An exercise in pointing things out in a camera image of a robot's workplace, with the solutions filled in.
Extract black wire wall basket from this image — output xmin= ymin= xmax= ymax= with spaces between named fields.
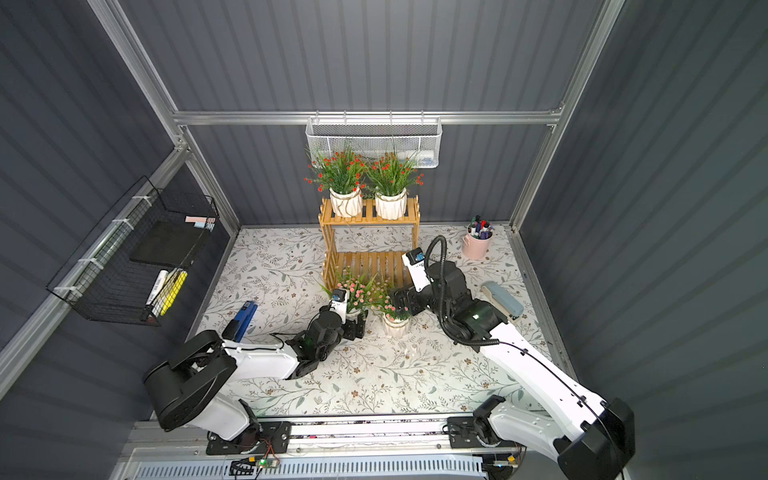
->
xmin=47 ymin=180 xmax=219 ymax=326

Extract red flower pot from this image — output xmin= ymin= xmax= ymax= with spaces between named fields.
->
xmin=306 ymin=145 xmax=366 ymax=218
xmin=365 ymin=151 xmax=423 ymax=221

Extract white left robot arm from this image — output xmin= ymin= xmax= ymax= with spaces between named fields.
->
xmin=143 ymin=306 xmax=368 ymax=445

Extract yellow marker in basket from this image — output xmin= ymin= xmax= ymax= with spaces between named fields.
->
xmin=153 ymin=269 xmax=188 ymax=317

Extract white tube in basket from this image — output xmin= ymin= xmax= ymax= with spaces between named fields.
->
xmin=146 ymin=270 xmax=168 ymax=305

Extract markers in pink cup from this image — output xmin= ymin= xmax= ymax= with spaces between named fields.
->
xmin=467 ymin=215 xmax=494 ymax=240

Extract white wire wall basket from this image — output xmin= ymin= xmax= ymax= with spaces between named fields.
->
xmin=305 ymin=117 xmax=443 ymax=169

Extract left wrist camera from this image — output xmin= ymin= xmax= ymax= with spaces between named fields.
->
xmin=329 ymin=288 xmax=349 ymax=323

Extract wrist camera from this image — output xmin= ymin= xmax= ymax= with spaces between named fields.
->
xmin=402 ymin=247 xmax=431 ymax=292
xmin=329 ymin=288 xmax=349 ymax=323

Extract pink flower pot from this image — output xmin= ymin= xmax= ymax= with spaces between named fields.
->
xmin=323 ymin=268 xmax=391 ymax=319
xmin=378 ymin=288 xmax=414 ymax=338

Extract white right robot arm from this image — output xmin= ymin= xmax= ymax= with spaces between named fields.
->
xmin=392 ymin=249 xmax=635 ymax=479

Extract light blue stapler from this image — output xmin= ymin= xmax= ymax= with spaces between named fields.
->
xmin=481 ymin=281 xmax=524 ymax=320

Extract metal base rail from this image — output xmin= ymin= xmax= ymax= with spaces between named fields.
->
xmin=110 ymin=413 xmax=564 ymax=479

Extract pink pen cup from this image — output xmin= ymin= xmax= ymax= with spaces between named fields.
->
xmin=462 ymin=233 xmax=491 ymax=261

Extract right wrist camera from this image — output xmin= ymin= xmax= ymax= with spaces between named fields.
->
xmin=402 ymin=247 xmax=431 ymax=292

